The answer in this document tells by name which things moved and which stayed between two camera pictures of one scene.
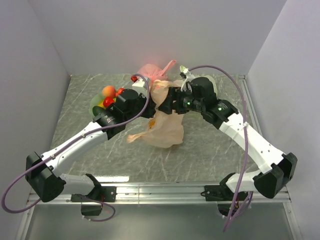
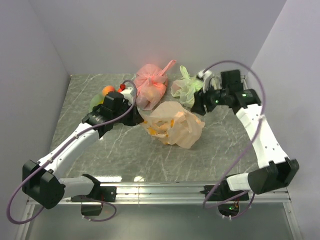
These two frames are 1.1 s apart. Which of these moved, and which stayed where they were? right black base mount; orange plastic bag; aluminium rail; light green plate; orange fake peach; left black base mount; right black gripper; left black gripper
Moved: orange plastic bag; right black gripper; left black gripper
Stayed: right black base mount; left black base mount; orange fake peach; light green plate; aluminium rail
